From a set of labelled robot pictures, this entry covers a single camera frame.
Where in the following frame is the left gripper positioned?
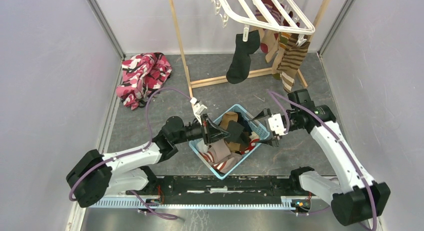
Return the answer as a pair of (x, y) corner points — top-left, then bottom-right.
(172, 113), (231, 146)

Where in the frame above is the black sock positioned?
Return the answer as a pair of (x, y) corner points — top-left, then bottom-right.
(225, 120), (248, 144)
(226, 30), (261, 84)

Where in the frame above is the brown striped sock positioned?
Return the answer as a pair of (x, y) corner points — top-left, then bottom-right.
(276, 40), (311, 93)

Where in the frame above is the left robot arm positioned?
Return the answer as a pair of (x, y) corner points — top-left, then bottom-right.
(65, 114), (231, 208)

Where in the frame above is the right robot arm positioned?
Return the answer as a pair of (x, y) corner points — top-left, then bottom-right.
(253, 89), (391, 231)

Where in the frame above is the wooden hanger stand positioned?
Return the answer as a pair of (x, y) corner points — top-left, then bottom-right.
(168, 0), (331, 95)

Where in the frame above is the red santa sock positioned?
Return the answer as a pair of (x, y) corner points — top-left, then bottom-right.
(242, 131), (261, 155)

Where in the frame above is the beige pink sock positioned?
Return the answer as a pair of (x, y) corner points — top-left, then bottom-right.
(206, 139), (243, 168)

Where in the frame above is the tan ribbed sock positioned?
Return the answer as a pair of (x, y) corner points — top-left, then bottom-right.
(219, 111), (249, 155)

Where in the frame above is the navy blue sock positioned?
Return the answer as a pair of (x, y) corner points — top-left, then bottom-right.
(236, 112), (253, 136)

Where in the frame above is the pink camouflage cloth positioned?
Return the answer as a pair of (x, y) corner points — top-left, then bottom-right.
(115, 52), (173, 110)

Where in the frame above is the red purple striped sock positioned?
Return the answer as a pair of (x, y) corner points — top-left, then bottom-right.
(254, 0), (282, 25)

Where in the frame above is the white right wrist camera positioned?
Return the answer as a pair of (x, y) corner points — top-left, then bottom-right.
(266, 113), (287, 137)

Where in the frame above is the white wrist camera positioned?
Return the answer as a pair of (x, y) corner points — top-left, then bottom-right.
(190, 97), (207, 123)
(266, 113), (287, 137)

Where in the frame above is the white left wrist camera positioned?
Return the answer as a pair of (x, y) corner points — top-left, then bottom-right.
(190, 97), (207, 123)

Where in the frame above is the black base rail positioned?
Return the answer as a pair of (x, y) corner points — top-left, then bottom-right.
(136, 175), (314, 205)

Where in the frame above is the light blue cable tray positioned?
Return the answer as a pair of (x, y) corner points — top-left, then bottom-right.
(90, 197), (295, 211)

